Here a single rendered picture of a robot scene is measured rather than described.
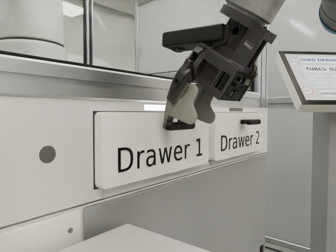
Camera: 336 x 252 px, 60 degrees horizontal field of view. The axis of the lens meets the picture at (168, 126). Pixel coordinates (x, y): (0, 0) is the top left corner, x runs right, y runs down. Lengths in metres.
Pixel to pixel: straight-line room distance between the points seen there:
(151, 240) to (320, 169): 1.11
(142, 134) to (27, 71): 0.19
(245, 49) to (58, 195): 0.32
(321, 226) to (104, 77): 1.23
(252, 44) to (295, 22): 1.81
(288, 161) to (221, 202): 1.46
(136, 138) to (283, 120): 1.78
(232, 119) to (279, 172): 1.51
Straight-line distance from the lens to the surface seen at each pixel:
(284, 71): 1.32
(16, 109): 0.37
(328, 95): 1.27
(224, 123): 0.70
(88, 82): 0.43
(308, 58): 1.41
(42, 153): 0.39
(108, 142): 0.42
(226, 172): 0.76
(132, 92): 0.48
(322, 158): 1.42
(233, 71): 0.41
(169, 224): 0.59
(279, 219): 2.30
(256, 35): 0.43
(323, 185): 1.43
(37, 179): 0.39
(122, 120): 0.44
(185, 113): 0.45
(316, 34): 2.17
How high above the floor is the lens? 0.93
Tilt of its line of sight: 2 degrees down
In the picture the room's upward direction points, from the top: straight up
